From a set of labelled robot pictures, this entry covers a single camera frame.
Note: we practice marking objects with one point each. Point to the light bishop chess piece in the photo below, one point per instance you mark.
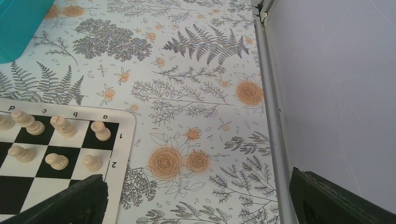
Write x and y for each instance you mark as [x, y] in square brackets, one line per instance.
[27, 121]

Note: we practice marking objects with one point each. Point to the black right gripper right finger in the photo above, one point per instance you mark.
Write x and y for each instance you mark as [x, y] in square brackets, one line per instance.
[317, 200]

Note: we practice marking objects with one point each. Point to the light chess pawn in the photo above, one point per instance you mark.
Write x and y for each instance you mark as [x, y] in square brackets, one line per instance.
[91, 163]
[23, 155]
[56, 161]

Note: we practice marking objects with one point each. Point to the light queen chess piece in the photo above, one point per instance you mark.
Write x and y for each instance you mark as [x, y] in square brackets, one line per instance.
[6, 122]

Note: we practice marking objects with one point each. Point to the floral patterned table mat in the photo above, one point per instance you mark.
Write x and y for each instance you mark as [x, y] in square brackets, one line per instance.
[188, 70]

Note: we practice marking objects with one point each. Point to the light rook chess piece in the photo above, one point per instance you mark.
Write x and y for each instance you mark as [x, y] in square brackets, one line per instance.
[102, 133]

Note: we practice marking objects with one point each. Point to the aluminium frame rail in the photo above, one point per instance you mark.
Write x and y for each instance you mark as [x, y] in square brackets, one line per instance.
[273, 104]

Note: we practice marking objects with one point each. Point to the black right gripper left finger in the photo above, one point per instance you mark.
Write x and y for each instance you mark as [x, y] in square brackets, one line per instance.
[82, 203]

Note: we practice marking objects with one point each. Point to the black white chessboard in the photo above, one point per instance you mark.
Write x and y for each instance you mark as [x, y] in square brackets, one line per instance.
[46, 148]

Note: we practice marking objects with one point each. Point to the teal plastic box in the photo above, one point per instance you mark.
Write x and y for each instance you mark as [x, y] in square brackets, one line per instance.
[19, 20]

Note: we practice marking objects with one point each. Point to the light knight chess piece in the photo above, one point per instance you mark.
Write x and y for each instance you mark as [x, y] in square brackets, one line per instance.
[63, 126]

